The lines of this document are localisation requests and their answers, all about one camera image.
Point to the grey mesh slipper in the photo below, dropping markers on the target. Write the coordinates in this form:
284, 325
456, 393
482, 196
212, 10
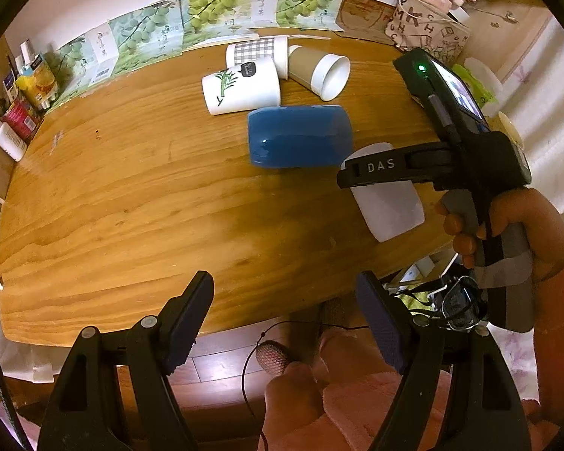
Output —
273, 358

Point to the blue plastic cup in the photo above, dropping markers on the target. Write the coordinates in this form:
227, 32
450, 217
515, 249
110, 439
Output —
301, 136

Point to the green and white packet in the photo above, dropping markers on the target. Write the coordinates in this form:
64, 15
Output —
481, 87

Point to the letter print cloth bag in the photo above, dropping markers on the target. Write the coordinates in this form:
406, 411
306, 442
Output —
427, 28

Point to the red packet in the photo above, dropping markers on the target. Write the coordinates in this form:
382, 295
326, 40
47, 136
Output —
21, 120

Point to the white plastic sheet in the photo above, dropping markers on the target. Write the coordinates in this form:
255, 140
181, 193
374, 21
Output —
35, 361

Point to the grey checkered paper cup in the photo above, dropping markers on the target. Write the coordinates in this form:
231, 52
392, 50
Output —
258, 48

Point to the white box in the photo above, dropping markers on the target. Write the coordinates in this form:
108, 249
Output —
427, 270

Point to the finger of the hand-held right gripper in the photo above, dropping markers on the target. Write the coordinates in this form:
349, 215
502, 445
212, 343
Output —
380, 167

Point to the grape print box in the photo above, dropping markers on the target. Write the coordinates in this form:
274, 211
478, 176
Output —
211, 9
143, 33
301, 2
91, 63

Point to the translucent white plastic cup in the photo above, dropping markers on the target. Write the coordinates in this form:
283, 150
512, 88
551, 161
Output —
390, 209

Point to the brown paper cup white rim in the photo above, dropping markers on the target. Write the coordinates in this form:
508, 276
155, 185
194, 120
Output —
305, 68

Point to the cream round lid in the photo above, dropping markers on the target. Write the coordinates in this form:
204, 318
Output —
510, 127

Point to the brown cardboard box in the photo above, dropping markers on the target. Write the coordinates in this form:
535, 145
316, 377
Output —
362, 16

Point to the white plastic bottle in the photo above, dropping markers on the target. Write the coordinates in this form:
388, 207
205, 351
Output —
7, 138

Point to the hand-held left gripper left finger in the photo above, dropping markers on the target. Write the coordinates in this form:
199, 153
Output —
188, 324

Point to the dark blue bottle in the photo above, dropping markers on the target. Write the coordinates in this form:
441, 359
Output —
9, 87

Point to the white cup bamboo print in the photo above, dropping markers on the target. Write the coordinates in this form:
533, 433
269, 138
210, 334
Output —
246, 91

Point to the yellow carton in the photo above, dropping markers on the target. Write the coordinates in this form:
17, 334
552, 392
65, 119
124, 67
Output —
40, 80

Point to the person's right hand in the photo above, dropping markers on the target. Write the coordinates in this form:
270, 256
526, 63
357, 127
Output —
540, 230

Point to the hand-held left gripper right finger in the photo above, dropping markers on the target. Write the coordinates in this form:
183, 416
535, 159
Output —
378, 319

